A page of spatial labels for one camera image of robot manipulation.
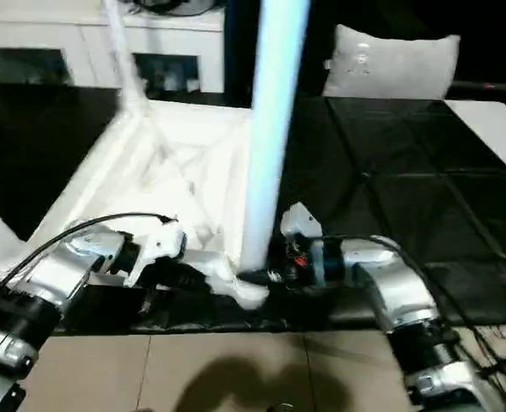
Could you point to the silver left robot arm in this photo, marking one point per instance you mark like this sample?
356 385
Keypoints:
46 283

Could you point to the black work mat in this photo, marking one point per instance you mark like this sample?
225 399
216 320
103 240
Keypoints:
407 172

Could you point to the light grey pillow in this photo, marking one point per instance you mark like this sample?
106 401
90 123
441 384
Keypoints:
390 64

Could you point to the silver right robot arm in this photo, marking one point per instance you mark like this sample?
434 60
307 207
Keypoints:
399 292

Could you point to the white flat board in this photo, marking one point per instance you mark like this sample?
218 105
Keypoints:
493 129

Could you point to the white plastic table top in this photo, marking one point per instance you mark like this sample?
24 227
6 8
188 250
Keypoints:
149 172

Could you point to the white glass-door cabinet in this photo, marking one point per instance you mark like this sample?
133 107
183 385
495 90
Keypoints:
64 43

